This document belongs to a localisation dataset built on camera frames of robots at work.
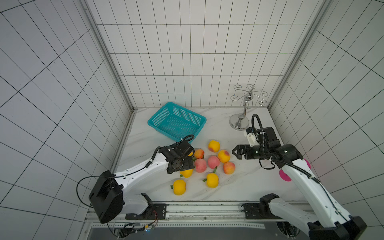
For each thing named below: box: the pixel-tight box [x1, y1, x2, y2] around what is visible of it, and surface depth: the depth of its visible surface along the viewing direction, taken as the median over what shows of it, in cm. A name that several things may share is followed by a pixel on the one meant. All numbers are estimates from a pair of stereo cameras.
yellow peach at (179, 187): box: [173, 179, 186, 196], surface depth 78 cm
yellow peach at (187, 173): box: [180, 168, 194, 178], surface depth 83 cm
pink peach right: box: [208, 155, 220, 169], surface depth 87 cm
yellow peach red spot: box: [218, 149, 231, 164], surface depth 89 cm
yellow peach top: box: [208, 140, 221, 153], surface depth 94 cm
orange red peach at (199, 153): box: [194, 148, 205, 159], surface depth 90 cm
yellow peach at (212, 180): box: [206, 173, 220, 188], surface depth 80 cm
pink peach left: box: [194, 158, 207, 173], surface depth 85 cm
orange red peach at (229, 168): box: [223, 162, 236, 175], surface depth 85 cm
